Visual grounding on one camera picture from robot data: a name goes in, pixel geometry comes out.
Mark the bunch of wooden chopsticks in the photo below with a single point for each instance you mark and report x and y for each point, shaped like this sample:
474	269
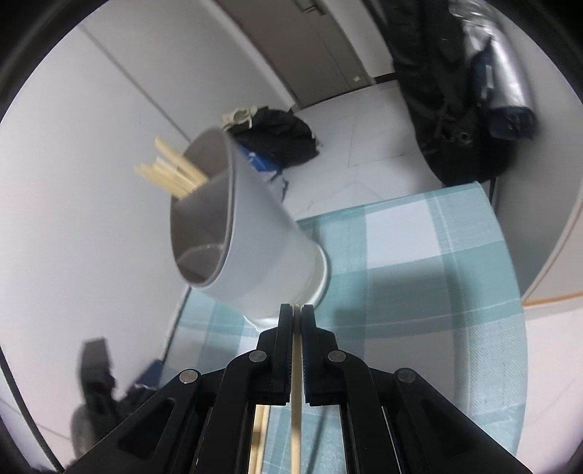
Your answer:
177	175

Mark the teal checked tablecloth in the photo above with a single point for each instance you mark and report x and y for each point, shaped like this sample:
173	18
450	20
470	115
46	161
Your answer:
410	282

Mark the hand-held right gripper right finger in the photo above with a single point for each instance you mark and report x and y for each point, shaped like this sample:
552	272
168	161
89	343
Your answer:
309	346

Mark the black bag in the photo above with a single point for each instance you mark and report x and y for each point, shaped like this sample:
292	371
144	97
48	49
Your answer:
428	91

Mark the wooden chopstick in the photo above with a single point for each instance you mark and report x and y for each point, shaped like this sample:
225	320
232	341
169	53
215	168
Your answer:
296	410
258	437

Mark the black backpack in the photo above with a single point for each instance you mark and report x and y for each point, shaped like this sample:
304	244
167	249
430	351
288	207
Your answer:
282	136

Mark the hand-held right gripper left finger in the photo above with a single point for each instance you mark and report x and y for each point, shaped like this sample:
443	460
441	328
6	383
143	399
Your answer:
282	337

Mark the beige cloth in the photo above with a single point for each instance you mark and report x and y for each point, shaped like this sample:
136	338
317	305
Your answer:
234	117

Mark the grey door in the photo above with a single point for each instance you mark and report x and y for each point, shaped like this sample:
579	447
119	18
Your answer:
291	50

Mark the white divided utensil holder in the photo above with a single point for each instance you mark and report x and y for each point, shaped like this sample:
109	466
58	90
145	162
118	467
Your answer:
268	255

